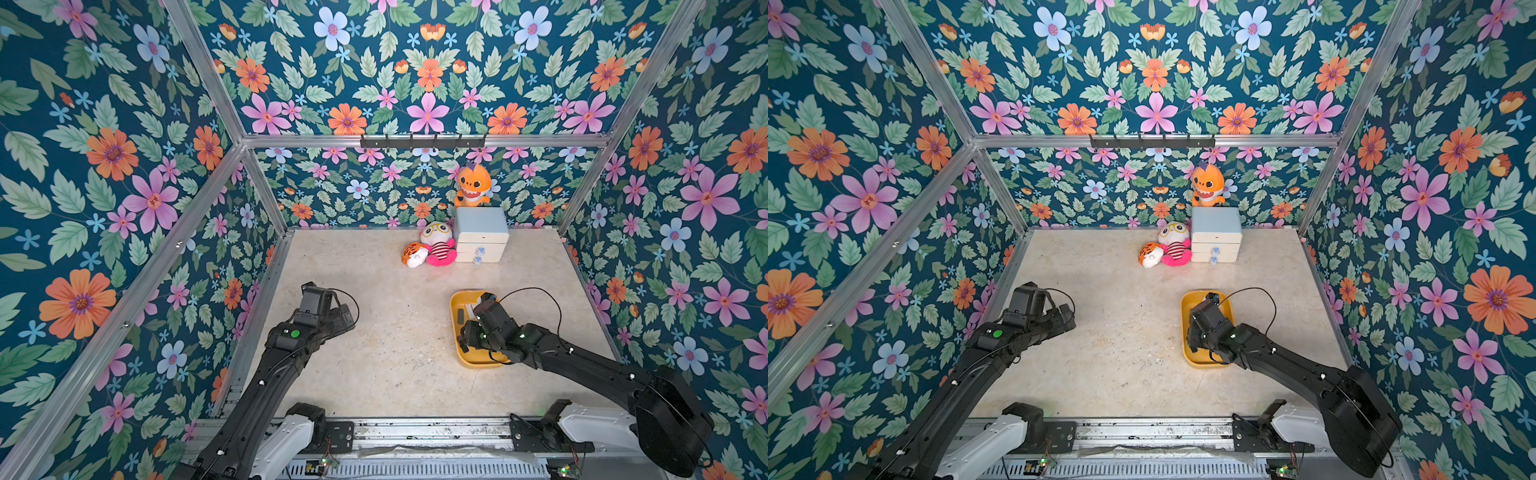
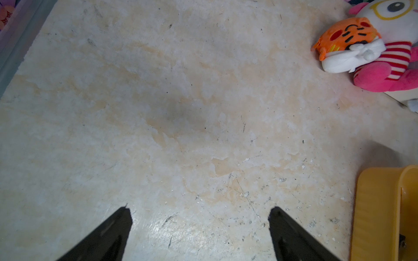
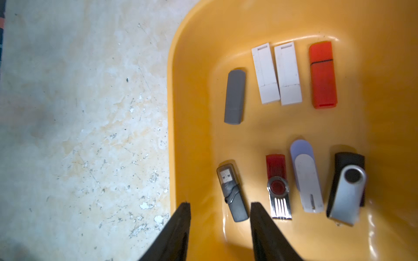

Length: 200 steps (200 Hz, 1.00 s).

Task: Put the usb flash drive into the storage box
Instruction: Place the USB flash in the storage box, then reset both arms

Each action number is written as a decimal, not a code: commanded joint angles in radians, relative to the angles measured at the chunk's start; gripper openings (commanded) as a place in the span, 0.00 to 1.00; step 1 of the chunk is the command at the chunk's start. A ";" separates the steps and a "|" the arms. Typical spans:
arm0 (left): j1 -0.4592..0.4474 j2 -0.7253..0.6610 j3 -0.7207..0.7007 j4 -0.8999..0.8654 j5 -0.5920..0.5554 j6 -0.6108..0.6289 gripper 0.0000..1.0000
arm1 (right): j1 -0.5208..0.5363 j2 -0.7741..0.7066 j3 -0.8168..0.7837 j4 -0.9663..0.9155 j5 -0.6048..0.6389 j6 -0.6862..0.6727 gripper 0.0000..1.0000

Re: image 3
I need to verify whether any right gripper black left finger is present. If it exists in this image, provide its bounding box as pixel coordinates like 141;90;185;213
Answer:
139;202;191;261

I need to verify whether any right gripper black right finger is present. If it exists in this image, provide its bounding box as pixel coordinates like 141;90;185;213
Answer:
250;202;302;261

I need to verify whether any dark red usb flash drive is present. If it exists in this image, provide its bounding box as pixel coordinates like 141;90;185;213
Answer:
266;154;292;220

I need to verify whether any black silver usb flash drive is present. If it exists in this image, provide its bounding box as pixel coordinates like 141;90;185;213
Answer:
326;152;367;226

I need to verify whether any white blue usb flash drive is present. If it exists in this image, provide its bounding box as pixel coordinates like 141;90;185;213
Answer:
290;139;324;213

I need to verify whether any dark grey usb flash drive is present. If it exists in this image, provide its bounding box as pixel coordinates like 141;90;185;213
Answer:
224;69;246;125

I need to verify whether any light grey usb flash drive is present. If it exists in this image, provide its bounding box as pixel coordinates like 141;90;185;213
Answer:
274;42;303;105

